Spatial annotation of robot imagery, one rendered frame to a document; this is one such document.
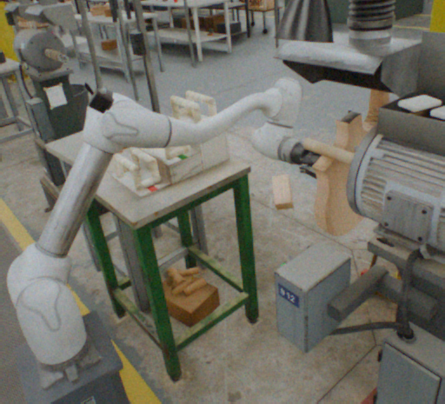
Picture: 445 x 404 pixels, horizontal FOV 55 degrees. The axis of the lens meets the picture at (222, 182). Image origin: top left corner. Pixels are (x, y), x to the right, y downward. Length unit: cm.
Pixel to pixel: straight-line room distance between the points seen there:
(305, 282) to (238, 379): 129
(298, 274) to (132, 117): 61
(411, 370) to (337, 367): 113
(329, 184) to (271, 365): 120
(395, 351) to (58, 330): 88
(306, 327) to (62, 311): 68
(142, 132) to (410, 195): 71
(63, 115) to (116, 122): 211
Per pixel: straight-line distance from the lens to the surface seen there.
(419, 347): 115
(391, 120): 98
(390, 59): 106
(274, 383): 219
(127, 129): 122
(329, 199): 130
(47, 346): 139
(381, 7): 110
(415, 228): 98
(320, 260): 103
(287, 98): 153
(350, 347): 233
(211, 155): 185
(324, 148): 121
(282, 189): 111
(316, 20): 101
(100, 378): 145
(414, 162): 98
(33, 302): 133
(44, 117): 331
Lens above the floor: 178
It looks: 29 degrees down
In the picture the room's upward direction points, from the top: 6 degrees counter-clockwise
